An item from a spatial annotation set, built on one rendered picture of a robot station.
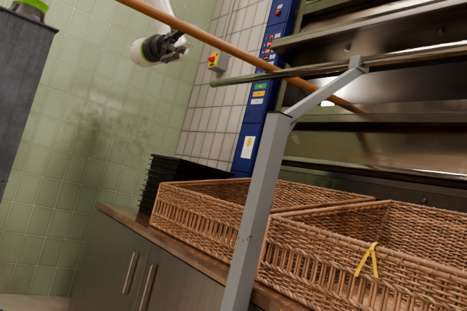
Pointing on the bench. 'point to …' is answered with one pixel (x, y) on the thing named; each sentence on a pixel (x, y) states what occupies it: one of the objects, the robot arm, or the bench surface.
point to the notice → (247, 146)
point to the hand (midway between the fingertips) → (187, 37)
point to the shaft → (173, 22)
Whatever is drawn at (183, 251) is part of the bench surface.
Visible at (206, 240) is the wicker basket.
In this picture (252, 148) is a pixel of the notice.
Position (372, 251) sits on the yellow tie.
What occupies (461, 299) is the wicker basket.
